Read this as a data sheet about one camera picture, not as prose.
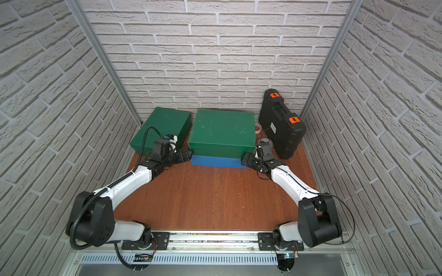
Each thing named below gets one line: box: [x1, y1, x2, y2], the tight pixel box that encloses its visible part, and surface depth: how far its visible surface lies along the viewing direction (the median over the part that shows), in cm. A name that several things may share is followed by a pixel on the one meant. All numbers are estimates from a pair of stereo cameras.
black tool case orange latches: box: [258, 88, 307, 160], surface depth 94 cm
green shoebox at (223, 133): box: [188, 109, 257, 159], surface depth 87 cm
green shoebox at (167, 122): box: [129, 106, 193, 156], surface depth 109 cm
